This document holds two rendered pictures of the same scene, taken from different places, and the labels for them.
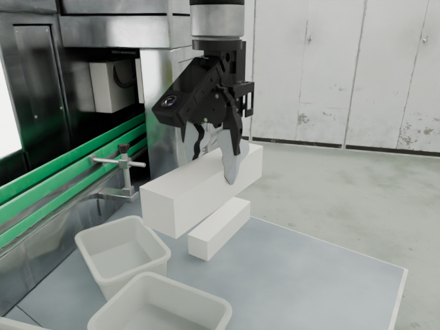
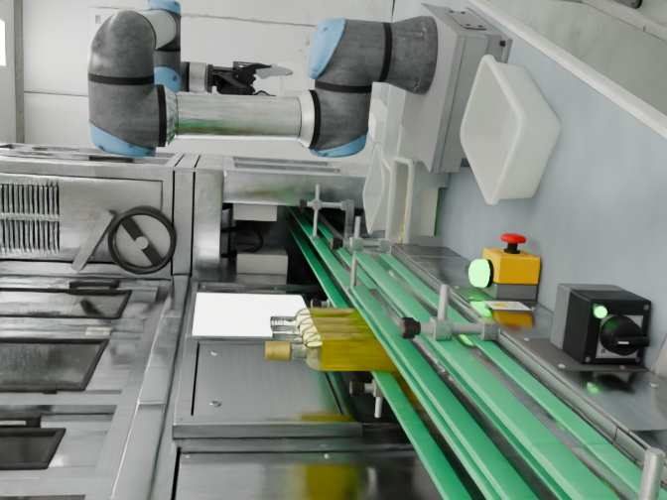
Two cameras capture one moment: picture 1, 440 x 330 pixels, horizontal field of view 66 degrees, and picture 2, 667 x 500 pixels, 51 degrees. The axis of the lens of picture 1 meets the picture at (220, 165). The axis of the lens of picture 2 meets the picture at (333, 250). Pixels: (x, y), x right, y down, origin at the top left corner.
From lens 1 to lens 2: 135 cm
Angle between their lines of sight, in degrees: 14
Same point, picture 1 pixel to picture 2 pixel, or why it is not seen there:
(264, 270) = not seen: hidden behind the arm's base
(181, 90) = (231, 91)
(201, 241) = (376, 126)
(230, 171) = (282, 70)
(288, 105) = not seen: hidden behind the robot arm
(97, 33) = (207, 241)
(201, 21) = (198, 81)
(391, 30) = not seen: outside the picture
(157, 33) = (208, 182)
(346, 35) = (233, 39)
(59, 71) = (241, 285)
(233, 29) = (201, 65)
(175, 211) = (292, 89)
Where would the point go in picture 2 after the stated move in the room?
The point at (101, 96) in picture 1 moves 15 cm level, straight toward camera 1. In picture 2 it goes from (270, 264) to (274, 248)
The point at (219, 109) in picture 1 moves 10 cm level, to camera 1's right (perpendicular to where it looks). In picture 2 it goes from (244, 74) to (245, 36)
